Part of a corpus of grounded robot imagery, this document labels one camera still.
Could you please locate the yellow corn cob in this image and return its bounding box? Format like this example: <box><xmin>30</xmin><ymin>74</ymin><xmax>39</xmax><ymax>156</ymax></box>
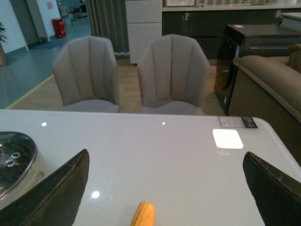
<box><xmin>130</xmin><ymin>201</ymin><xmax>155</xmax><ymax>226</ymax></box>

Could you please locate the dark kitchen counter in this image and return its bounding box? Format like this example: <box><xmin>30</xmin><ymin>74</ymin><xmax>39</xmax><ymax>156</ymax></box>
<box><xmin>162</xmin><ymin>0</ymin><xmax>301</xmax><ymax>65</ymax></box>

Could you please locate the red bin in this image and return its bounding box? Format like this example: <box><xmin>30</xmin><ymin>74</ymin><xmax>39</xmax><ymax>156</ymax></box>
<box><xmin>52</xmin><ymin>18</ymin><xmax>66</xmax><ymax>38</ymax></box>

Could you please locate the white drawer cabinet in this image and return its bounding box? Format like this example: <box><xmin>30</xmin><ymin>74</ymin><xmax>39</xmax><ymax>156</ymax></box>
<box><xmin>125</xmin><ymin>0</ymin><xmax>162</xmax><ymax>64</ymax></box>

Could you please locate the table label sticker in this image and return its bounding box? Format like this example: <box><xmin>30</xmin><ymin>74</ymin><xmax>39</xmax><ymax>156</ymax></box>
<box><xmin>218</xmin><ymin>116</ymin><xmax>258</xmax><ymax>129</ymax></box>

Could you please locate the potted green plant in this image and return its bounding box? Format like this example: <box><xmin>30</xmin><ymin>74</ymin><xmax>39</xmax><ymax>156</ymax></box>
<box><xmin>0</xmin><ymin>22</ymin><xmax>9</xmax><ymax>67</ymax></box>

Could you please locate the beige dining chair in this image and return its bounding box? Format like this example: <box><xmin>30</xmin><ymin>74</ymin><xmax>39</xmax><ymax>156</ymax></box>
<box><xmin>52</xmin><ymin>36</ymin><xmax>119</xmax><ymax>113</ymax></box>
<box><xmin>137</xmin><ymin>34</ymin><xmax>210</xmax><ymax>115</ymax></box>

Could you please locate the beige right dining chair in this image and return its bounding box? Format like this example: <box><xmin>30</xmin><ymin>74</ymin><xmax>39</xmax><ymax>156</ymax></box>
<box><xmin>137</xmin><ymin>34</ymin><xmax>210</xmax><ymax>115</ymax></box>

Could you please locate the black washing machine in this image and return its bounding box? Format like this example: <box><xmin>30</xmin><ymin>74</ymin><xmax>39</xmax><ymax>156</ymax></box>
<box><xmin>214</xmin><ymin>24</ymin><xmax>301</xmax><ymax>114</ymax></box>

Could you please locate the grey curtain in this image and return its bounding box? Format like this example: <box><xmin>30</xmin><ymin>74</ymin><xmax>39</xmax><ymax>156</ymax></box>
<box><xmin>85</xmin><ymin>0</ymin><xmax>129</xmax><ymax>53</ymax></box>

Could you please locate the beige left dining chair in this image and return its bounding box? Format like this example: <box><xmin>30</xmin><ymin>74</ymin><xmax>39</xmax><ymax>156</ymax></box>
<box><xmin>52</xmin><ymin>36</ymin><xmax>119</xmax><ymax>113</ymax></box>

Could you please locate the tan sofa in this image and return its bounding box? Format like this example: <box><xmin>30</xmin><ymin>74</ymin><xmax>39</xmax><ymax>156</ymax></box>
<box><xmin>228</xmin><ymin>44</ymin><xmax>301</xmax><ymax>163</ymax></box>

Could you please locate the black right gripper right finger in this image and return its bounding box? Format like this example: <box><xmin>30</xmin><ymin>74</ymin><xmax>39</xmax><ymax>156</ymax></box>
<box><xmin>243</xmin><ymin>152</ymin><xmax>301</xmax><ymax>226</ymax></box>

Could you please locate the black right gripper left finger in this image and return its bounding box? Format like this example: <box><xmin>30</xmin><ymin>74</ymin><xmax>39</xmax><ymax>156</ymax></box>
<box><xmin>0</xmin><ymin>149</ymin><xmax>90</xmax><ymax>226</ymax></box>

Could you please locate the glass pot lid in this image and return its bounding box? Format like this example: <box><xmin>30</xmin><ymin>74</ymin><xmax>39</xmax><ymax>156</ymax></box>
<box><xmin>0</xmin><ymin>131</ymin><xmax>37</xmax><ymax>198</ymax></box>

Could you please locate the beige steel pot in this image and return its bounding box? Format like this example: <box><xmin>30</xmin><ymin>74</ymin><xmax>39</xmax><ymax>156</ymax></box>
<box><xmin>0</xmin><ymin>148</ymin><xmax>47</xmax><ymax>209</ymax></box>

